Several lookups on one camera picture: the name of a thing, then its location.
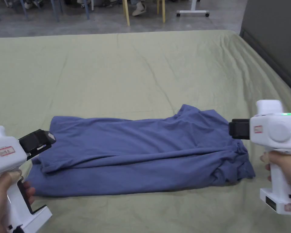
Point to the dark grey padded headboard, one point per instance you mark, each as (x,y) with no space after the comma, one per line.
(276,36)

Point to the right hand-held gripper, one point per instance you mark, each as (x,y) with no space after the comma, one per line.
(269,132)

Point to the dark blue shirt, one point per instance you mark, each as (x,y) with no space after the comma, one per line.
(140,150)

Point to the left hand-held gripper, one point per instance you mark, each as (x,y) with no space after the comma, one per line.
(4,161)

